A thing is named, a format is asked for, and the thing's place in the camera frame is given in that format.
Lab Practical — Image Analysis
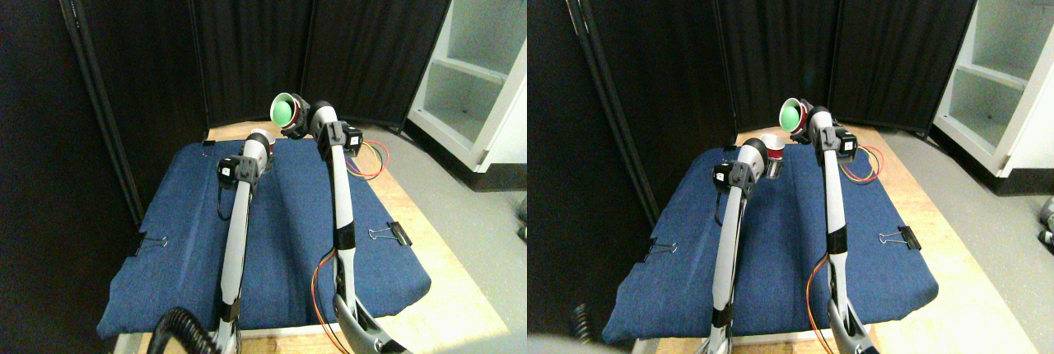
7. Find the orange wire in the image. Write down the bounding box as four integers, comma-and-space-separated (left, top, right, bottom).
310, 247, 351, 354
804, 251, 837, 354
346, 140, 390, 183
840, 144, 884, 187

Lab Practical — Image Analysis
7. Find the black ribbed hose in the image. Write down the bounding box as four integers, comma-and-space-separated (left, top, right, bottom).
152, 309, 219, 354
571, 305, 595, 343

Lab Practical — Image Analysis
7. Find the white shelf unit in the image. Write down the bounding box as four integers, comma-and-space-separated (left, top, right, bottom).
932, 0, 1054, 180
406, 0, 527, 175

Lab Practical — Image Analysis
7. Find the dark blue cloth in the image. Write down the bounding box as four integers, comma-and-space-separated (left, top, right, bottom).
97, 136, 431, 340
601, 142, 940, 345

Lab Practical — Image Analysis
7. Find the black curtain stand pole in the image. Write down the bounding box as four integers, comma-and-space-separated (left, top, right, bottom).
49, 0, 147, 227
556, 0, 662, 225

